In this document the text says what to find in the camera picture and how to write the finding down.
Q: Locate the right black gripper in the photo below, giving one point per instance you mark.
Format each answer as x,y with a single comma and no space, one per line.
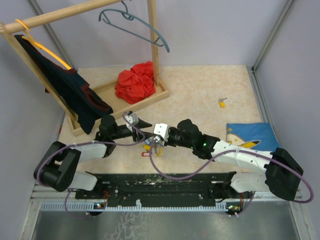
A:
168,142

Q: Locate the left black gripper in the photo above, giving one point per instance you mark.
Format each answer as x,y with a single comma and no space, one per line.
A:
146,135

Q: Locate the key with yellow tag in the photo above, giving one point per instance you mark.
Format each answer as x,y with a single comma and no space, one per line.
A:
221,102

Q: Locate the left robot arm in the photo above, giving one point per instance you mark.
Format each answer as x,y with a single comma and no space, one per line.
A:
58,167

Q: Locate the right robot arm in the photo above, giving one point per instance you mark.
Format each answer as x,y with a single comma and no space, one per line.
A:
268,171

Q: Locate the yellow key tag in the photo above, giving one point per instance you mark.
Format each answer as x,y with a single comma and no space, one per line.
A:
147,147

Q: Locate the red key tag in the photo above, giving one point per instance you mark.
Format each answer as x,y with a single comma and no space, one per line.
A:
145,154

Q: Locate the red crumpled cloth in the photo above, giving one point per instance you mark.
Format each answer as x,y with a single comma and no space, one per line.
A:
136,84

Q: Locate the wooden clothes rack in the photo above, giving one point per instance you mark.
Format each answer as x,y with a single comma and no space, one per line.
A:
105,91

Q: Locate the blue folded cloth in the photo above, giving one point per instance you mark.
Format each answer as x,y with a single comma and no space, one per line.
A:
256,136

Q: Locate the dark navy garment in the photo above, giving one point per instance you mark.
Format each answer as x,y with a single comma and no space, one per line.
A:
74,90

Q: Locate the teal clothes hanger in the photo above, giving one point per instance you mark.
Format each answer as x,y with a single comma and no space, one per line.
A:
124,20

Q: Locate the yellow clothes hanger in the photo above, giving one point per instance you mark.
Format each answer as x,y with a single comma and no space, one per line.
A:
28,37

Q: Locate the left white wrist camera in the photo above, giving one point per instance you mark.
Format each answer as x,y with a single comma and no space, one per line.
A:
131,120

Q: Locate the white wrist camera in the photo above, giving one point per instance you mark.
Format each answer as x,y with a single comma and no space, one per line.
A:
162,130
131,120

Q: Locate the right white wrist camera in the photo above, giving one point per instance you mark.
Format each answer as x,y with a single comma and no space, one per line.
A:
162,130

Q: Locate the black base frame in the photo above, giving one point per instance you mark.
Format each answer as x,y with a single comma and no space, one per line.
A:
154,190

